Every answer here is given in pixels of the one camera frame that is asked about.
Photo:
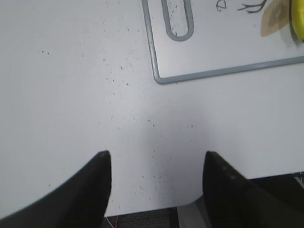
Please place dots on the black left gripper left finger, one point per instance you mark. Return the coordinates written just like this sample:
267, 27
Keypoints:
80, 202

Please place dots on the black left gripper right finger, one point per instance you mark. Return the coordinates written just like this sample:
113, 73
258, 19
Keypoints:
233, 201

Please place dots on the yellow plastic banana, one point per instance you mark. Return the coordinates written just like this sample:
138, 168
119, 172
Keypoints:
297, 15

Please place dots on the white grey-rimmed cutting board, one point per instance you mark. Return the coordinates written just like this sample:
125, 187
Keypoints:
192, 39

